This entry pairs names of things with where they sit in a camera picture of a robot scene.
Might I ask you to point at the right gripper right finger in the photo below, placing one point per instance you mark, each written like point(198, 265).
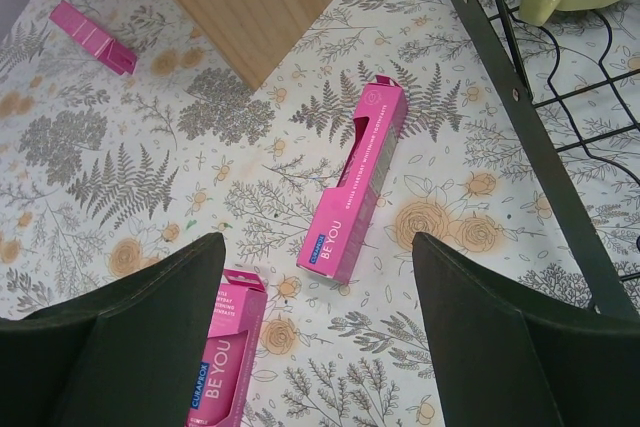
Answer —
point(507, 355)

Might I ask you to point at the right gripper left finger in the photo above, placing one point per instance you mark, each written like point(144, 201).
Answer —
point(125, 354)

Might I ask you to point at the pink toothpaste box front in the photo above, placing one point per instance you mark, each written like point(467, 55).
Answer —
point(223, 379)

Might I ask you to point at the pink toothpaste box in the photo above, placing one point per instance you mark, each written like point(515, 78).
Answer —
point(342, 218)
point(223, 379)

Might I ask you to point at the pink toothpaste box centre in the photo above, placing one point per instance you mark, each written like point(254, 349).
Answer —
point(342, 218)

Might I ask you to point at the magenta toothpaste box far left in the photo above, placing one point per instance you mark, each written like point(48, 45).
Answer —
point(94, 39)

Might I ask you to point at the black wire dish rack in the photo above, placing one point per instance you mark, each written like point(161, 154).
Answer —
point(491, 26)

